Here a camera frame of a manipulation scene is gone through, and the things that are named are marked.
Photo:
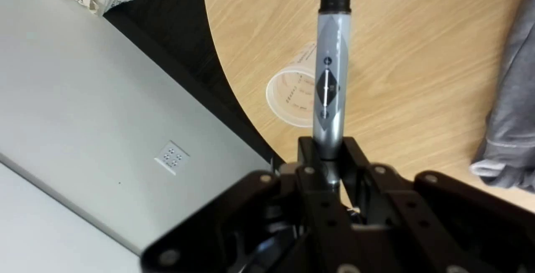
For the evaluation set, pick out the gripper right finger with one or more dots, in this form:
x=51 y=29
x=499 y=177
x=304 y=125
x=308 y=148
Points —
x=422 y=218

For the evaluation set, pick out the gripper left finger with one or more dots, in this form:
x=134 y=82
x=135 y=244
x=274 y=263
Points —
x=250 y=218

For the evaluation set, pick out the clear plastic cup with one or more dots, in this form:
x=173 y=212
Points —
x=292 y=93

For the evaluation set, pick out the white wall socket plate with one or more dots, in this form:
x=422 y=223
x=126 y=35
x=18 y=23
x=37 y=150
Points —
x=171 y=156

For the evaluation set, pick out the grey cloth garment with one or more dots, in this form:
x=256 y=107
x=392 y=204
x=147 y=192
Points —
x=512 y=110

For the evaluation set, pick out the grey marker with black cap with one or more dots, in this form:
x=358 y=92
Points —
x=332 y=76

